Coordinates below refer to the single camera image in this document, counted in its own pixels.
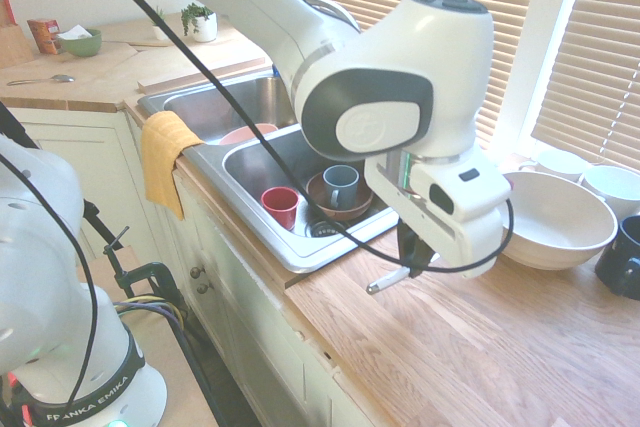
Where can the wooden stick utensil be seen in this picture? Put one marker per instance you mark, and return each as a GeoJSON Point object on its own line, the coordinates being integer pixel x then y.
{"type": "Point", "coordinates": [150, 43]}

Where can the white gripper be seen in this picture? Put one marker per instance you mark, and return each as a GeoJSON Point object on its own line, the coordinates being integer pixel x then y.
{"type": "Point", "coordinates": [470, 227]}

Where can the grey mug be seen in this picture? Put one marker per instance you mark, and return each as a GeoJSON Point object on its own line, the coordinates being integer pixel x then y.
{"type": "Point", "coordinates": [340, 187]}

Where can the yellow cloth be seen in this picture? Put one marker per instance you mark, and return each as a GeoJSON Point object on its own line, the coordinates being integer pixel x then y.
{"type": "Point", "coordinates": [162, 162]}

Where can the green bowl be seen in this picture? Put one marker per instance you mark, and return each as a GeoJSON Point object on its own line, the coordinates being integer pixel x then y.
{"type": "Point", "coordinates": [82, 45]}

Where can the metal spoon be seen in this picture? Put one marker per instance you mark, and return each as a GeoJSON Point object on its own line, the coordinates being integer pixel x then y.
{"type": "Point", "coordinates": [60, 79]}

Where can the metal sink drain strainer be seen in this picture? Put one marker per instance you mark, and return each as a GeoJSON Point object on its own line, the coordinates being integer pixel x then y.
{"type": "Point", "coordinates": [320, 229]}

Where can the small plant in pot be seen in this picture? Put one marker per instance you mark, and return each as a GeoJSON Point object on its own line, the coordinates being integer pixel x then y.
{"type": "Point", "coordinates": [160, 32]}

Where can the white Franka Panda arm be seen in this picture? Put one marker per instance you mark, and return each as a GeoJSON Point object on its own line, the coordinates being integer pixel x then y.
{"type": "Point", "coordinates": [350, 72]}

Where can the large white bowl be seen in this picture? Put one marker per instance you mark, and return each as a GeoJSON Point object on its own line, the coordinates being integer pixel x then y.
{"type": "Point", "coordinates": [555, 227]}

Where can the round cabinet knob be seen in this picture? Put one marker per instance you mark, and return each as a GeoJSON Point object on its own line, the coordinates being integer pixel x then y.
{"type": "Point", "coordinates": [197, 272]}
{"type": "Point", "coordinates": [202, 289]}

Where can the chrome curved faucet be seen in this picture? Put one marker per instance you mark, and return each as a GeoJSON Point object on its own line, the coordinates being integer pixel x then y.
{"type": "Point", "coordinates": [345, 14]}

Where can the red cup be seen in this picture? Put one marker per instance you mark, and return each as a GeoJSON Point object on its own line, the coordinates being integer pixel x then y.
{"type": "Point", "coordinates": [279, 202]}

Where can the black metal clamp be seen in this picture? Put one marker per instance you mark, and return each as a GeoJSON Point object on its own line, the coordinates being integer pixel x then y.
{"type": "Point", "coordinates": [150, 277]}

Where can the dark blue mug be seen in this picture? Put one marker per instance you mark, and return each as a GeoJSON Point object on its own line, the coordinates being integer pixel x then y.
{"type": "Point", "coordinates": [622, 262]}

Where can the brown bowl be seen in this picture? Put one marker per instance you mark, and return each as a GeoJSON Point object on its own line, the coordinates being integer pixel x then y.
{"type": "Point", "coordinates": [360, 199]}

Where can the stainless steel double sink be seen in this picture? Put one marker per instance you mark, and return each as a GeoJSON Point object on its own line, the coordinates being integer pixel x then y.
{"type": "Point", "coordinates": [250, 167]}

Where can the cream kitchen cabinet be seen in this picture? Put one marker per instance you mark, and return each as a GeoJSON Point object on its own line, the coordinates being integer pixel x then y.
{"type": "Point", "coordinates": [240, 307]}

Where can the red box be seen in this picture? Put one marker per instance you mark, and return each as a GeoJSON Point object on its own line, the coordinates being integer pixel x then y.
{"type": "Point", "coordinates": [42, 37]}

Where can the silver metal fork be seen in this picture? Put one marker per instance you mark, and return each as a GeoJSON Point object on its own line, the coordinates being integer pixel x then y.
{"type": "Point", "coordinates": [387, 282]}

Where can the plant in white pot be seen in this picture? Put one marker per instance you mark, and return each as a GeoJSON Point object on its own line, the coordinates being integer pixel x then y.
{"type": "Point", "coordinates": [205, 27]}

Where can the pink bowl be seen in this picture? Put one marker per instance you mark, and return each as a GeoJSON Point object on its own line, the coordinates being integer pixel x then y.
{"type": "Point", "coordinates": [240, 136]}

